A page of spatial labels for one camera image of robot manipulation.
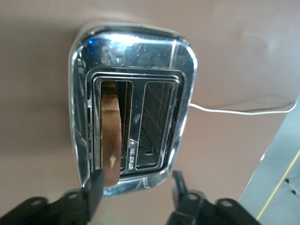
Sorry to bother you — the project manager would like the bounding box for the white toaster power cord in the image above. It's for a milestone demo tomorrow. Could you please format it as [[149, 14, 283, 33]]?
[[188, 98, 298, 116]]

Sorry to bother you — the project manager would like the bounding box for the chrome two-slot toaster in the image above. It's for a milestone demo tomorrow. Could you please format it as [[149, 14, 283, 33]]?
[[67, 22, 199, 199]]

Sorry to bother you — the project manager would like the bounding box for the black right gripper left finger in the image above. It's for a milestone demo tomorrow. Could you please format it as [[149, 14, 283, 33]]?
[[56, 169, 105, 225]]

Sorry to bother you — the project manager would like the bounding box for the brown bread slice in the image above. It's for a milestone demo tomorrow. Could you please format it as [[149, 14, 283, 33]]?
[[100, 80, 123, 187]]

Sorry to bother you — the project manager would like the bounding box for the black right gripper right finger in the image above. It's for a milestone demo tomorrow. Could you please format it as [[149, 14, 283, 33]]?
[[172, 170, 211, 225]]

